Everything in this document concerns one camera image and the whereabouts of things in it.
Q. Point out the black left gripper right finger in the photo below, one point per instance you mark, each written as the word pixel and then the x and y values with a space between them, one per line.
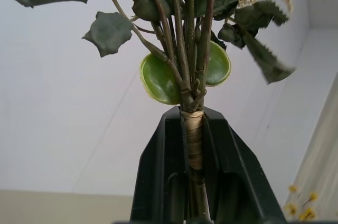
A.
pixel 232 166

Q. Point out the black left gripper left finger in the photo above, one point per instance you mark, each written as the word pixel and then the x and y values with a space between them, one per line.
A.
pixel 161 166

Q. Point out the green leafy flower bouquet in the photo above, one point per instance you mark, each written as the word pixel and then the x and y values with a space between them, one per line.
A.
pixel 185 57

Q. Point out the yellow flower bouquet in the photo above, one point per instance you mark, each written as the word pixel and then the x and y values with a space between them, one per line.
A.
pixel 303 208

